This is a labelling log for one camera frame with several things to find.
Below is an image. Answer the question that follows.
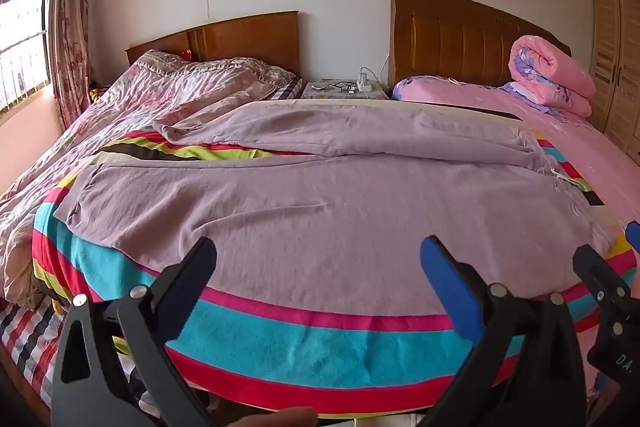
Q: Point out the mauve sweatshirt garment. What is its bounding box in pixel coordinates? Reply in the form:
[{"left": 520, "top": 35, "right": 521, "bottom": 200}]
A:
[{"left": 52, "top": 101, "right": 613, "bottom": 308}]

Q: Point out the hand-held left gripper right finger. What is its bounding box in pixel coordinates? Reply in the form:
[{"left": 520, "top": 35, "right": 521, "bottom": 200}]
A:
[{"left": 420, "top": 235, "right": 587, "bottom": 427}]

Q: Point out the padded wooden headboard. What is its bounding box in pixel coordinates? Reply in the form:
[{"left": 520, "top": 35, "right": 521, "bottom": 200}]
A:
[{"left": 389, "top": 0, "right": 572, "bottom": 88}]

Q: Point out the pink floral quilt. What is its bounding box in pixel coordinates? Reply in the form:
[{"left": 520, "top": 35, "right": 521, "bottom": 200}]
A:
[{"left": 0, "top": 49, "right": 296, "bottom": 308}]

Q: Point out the barred window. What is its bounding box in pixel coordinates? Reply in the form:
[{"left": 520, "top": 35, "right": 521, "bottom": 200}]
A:
[{"left": 0, "top": 0, "right": 56, "bottom": 118}]

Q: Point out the colourful striped blanket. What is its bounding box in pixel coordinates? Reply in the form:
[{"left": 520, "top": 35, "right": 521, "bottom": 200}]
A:
[{"left": 31, "top": 101, "right": 638, "bottom": 418}]

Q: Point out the floral covered nightstand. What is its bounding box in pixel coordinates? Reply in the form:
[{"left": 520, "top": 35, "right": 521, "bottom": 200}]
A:
[{"left": 301, "top": 78, "right": 391, "bottom": 101}]

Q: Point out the pink floral curtain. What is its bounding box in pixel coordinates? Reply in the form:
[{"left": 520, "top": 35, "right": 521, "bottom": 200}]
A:
[{"left": 50, "top": 0, "right": 103, "bottom": 130}]

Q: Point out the purple floral pillow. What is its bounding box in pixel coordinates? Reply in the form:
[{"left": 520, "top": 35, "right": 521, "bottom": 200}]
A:
[{"left": 391, "top": 76, "right": 506, "bottom": 102}]

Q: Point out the person's left hand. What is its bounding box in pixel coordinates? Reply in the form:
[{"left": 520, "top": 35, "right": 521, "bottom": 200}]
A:
[{"left": 235, "top": 407, "right": 318, "bottom": 427}]

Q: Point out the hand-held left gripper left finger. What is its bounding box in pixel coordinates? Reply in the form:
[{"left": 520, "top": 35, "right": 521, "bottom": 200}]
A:
[{"left": 50, "top": 236, "right": 221, "bottom": 427}]

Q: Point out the pink bed sheet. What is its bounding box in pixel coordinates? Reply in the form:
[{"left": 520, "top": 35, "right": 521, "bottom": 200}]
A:
[{"left": 392, "top": 77, "right": 640, "bottom": 408}]

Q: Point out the light wooden wardrobe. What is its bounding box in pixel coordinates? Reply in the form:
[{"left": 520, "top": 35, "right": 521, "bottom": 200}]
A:
[{"left": 589, "top": 0, "right": 640, "bottom": 162}]

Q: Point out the plain wooden headboard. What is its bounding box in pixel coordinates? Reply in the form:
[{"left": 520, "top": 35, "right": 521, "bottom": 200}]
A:
[{"left": 125, "top": 10, "right": 301, "bottom": 75}]

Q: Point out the rolled pink quilt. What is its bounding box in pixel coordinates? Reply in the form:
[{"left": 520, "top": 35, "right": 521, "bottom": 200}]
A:
[{"left": 507, "top": 35, "right": 596, "bottom": 118}]

